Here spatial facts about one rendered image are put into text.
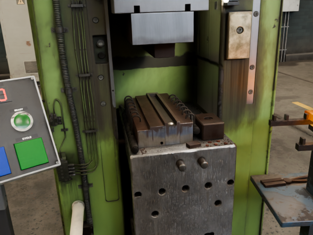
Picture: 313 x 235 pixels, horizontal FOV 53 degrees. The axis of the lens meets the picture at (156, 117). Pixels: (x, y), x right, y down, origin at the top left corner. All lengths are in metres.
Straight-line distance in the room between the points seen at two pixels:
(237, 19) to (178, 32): 0.28
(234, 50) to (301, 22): 7.51
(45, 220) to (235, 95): 1.65
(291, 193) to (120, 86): 0.87
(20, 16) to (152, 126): 5.48
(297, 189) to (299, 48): 7.61
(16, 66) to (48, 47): 5.39
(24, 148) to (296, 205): 0.90
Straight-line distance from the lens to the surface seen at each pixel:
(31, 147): 0.94
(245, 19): 1.24
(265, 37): 1.32
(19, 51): 6.48
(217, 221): 1.28
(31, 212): 2.55
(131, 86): 1.53
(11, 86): 0.99
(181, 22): 1.03
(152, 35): 1.02
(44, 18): 1.15
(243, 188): 1.50
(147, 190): 1.12
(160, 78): 1.54
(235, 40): 1.23
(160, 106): 1.32
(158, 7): 1.02
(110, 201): 1.37
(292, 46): 8.67
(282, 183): 1.30
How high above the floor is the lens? 1.38
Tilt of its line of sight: 19 degrees down
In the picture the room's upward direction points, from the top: 2 degrees counter-clockwise
